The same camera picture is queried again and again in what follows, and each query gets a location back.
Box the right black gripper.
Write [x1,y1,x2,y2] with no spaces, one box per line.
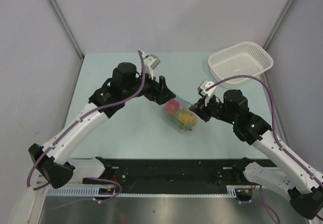
[190,92,237,125]

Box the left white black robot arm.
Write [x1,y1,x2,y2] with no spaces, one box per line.
[28,62,176,189]

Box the right aluminium frame post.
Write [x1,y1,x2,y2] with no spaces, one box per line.
[262,0,296,50]

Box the white slotted cable duct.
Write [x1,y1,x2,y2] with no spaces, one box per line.
[47,186,253,198]

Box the clear zip top bag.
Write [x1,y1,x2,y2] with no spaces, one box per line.
[162,96,198,131]

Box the white perforated plastic basket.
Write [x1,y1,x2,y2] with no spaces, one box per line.
[208,41,274,81]

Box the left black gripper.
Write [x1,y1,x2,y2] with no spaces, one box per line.
[123,68,175,105]

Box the yellow fake fruit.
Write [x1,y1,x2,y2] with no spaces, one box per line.
[177,110,197,127]

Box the aluminium frame post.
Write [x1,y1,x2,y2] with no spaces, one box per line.
[262,0,296,50]
[46,0,85,61]

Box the red fake tomato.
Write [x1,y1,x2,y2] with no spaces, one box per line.
[165,99,180,115]

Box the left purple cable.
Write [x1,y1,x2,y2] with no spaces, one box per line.
[26,49,147,190]

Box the green fake vegetable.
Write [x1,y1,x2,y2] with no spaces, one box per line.
[169,116,192,131]

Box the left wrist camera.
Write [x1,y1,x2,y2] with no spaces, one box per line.
[140,51,160,80]

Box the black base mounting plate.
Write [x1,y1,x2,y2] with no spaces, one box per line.
[82,158,253,191]

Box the left aluminium frame post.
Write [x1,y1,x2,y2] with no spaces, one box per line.
[46,0,85,61]

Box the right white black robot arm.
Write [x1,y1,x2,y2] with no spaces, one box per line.
[190,90,322,219]

